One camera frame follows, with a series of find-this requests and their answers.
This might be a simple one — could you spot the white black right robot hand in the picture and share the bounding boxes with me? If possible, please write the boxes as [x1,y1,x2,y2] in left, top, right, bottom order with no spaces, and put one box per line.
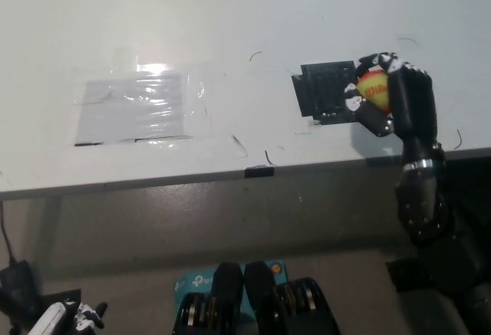
[343,51,448,169]

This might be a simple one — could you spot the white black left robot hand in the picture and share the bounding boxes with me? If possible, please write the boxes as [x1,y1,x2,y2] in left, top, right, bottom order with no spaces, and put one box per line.
[26,299,109,335]

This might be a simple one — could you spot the small orange yellow tennis ball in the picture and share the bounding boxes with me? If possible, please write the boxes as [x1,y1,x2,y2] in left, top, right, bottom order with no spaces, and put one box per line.
[356,71,393,114]

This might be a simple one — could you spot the black power adapter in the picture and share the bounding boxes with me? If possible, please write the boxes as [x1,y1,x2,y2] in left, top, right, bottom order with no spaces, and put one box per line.
[0,260,44,315]

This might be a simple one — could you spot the black tape patch on table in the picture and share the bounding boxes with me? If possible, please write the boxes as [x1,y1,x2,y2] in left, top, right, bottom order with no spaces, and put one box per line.
[290,60,364,126]

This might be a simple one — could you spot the teal tp-link box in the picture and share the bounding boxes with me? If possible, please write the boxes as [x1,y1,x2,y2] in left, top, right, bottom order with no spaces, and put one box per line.
[174,260,288,335]

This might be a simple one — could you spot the small black tape strip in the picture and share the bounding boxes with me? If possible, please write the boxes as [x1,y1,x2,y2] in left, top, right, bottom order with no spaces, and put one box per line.
[244,166,275,179]

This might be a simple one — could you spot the black floor tape patch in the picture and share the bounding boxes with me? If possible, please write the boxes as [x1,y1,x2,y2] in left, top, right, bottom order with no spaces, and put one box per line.
[385,258,434,294]

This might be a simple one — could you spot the clear plastic covered paper sheet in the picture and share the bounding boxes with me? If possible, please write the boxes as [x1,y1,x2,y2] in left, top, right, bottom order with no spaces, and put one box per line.
[72,64,212,148]

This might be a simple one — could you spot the black power cable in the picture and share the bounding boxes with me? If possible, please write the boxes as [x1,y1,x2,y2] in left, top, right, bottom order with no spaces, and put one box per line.
[0,201,17,266]

